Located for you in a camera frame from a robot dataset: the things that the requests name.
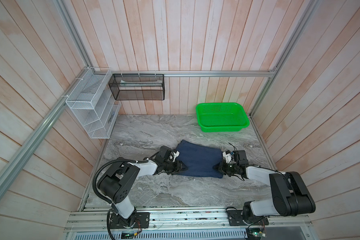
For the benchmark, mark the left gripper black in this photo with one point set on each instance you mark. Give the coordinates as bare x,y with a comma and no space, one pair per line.
177,167

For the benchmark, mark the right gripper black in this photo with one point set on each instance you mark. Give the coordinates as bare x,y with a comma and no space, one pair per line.
221,167

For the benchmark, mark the dark blue denim trousers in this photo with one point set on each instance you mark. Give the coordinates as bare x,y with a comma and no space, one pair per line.
199,160

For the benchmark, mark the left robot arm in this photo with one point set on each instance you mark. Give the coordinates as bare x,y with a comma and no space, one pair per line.
114,180

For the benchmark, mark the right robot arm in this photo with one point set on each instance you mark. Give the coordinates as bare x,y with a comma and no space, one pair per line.
290,195

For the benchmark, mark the green plastic basket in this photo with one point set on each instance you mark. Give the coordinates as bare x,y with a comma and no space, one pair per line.
221,117

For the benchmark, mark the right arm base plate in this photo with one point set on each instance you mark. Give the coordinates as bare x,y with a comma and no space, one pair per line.
237,218

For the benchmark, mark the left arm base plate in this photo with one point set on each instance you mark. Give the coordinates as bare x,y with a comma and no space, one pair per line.
139,220

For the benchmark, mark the black mesh wall basket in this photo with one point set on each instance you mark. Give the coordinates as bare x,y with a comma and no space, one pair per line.
137,87

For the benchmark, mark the aluminium front rail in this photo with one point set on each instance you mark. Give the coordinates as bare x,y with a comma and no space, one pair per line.
185,223

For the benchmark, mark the aluminium frame back bar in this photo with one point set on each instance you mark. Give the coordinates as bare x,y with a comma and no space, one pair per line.
169,74

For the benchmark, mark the aluminium frame bar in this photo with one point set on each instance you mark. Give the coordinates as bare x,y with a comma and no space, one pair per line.
169,74
19,160

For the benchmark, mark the white wire mesh shelf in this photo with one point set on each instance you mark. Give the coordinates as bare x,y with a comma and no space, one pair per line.
92,102

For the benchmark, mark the aluminium frame left bar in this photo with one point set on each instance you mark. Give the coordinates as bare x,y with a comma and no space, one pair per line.
19,160

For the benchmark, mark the aluminium frame right post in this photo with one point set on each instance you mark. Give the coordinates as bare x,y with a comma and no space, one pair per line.
309,11

